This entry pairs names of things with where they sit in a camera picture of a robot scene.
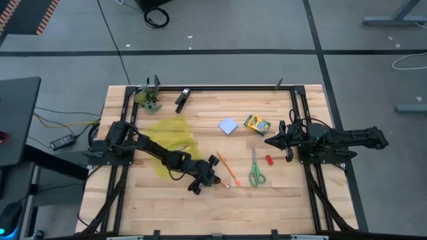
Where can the black upright frame post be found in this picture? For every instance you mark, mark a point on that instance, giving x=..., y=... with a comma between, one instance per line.
x=279, y=84
x=156, y=81

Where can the yellow-green translucent pencil case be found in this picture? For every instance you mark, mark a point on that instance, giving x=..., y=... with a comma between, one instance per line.
x=170, y=133

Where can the black aluminium table frame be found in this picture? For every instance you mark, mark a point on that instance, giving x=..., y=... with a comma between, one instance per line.
x=233, y=88

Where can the pale blue sticky note pad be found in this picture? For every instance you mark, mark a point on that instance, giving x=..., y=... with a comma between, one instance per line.
x=228, y=125

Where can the short grey metal table foot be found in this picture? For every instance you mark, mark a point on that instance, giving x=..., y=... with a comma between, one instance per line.
x=412, y=108

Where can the small red eraser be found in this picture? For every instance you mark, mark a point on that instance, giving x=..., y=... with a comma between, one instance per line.
x=269, y=160

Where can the yellow green crayon box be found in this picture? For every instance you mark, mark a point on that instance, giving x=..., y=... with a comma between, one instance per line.
x=257, y=125

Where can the black power adapter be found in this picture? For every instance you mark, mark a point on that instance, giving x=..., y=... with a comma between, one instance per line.
x=62, y=142

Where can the dark grey side desk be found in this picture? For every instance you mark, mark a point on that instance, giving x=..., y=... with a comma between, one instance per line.
x=18, y=120

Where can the orange pencil with eraser cap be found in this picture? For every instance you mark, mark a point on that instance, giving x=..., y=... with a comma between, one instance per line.
x=228, y=168

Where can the grey metal table leg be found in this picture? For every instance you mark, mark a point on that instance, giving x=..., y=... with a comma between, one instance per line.
x=393, y=20

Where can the small artificial green plant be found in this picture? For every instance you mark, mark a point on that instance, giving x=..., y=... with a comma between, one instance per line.
x=148, y=98

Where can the black computer mouse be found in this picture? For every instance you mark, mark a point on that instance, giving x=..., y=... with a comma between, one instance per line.
x=10, y=216

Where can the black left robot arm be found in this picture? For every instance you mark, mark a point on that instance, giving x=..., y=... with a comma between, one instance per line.
x=156, y=150

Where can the orange striped floor mat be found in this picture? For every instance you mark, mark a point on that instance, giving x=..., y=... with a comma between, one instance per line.
x=46, y=16

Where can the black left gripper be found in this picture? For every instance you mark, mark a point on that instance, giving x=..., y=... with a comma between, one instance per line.
x=203, y=175

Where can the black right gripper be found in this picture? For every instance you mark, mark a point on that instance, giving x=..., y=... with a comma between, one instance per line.
x=292, y=140

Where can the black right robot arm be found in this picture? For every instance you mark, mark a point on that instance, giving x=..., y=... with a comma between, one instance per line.
x=350, y=136

